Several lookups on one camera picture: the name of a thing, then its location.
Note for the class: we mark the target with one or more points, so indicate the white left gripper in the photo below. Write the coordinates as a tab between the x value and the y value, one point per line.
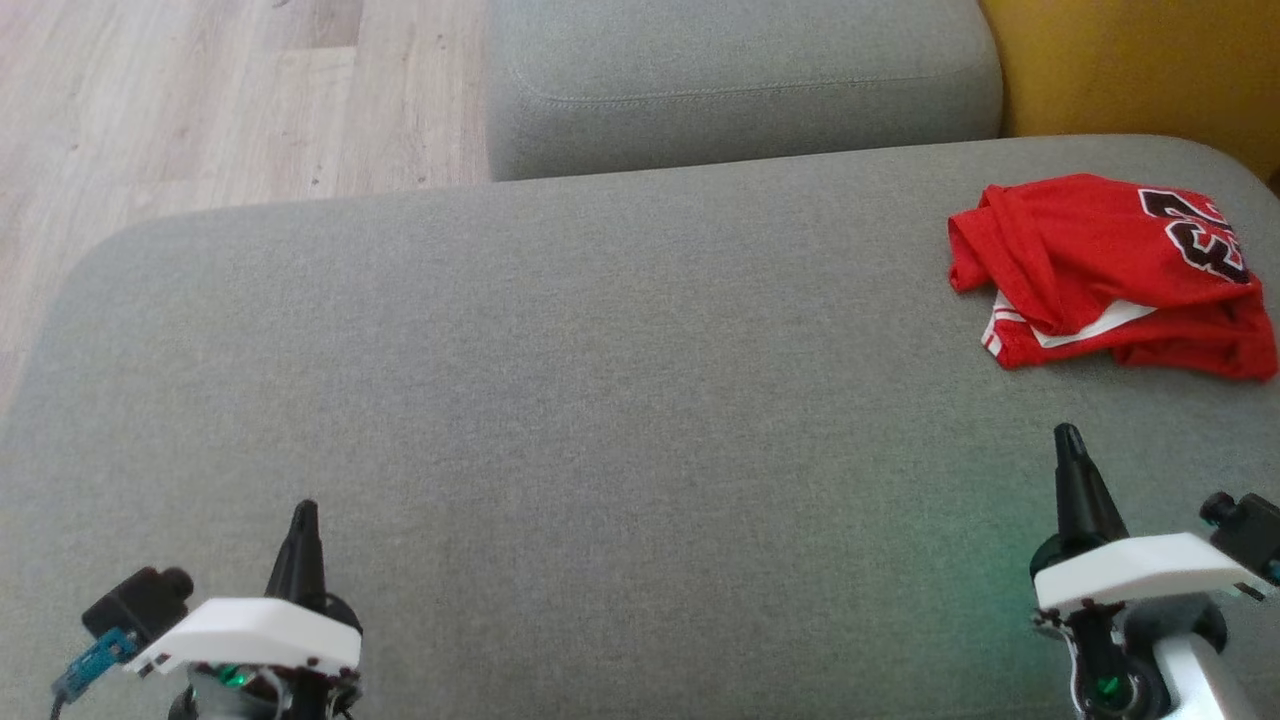
260	635

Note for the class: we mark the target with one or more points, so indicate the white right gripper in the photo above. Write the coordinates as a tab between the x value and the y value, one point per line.
1130	580

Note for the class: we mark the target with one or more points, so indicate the red white basketball jersey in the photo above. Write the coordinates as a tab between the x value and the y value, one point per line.
1080	250

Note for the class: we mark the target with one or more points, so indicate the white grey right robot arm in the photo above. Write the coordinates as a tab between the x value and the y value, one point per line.
1205	685

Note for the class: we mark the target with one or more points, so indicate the small grey sofa cushion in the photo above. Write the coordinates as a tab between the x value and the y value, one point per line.
740	90

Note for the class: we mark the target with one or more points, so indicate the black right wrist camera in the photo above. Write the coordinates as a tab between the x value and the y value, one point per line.
1245	525

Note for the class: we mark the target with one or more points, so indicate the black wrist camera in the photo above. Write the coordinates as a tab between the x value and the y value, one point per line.
1245	525
140	600

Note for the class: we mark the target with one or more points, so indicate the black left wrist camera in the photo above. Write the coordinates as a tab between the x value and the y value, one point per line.
140	600

